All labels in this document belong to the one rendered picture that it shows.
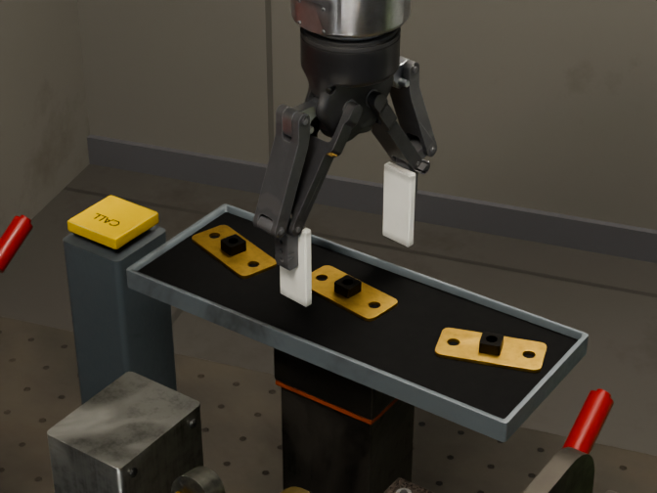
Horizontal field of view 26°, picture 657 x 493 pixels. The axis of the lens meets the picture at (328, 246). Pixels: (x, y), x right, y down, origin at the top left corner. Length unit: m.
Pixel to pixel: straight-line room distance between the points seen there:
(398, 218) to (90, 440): 0.31
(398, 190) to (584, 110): 2.19
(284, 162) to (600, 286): 2.36
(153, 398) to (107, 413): 0.04
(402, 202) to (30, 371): 0.84
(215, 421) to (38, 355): 0.28
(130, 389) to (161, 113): 2.59
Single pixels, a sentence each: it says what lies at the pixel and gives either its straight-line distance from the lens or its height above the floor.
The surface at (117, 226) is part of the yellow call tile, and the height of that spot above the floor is 1.16.
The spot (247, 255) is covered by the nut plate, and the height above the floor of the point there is 1.16.
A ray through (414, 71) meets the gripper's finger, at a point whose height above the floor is 1.35.
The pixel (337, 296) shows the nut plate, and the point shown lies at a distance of 1.18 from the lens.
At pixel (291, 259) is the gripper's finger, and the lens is 1.10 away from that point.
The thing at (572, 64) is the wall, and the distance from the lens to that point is 3.31.
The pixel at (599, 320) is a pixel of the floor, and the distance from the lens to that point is 3.26.
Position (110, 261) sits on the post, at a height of 1.14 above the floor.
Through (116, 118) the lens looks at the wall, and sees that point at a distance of 3.80.
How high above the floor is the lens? 1.82
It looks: 32 degrees down
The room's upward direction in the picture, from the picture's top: straight up
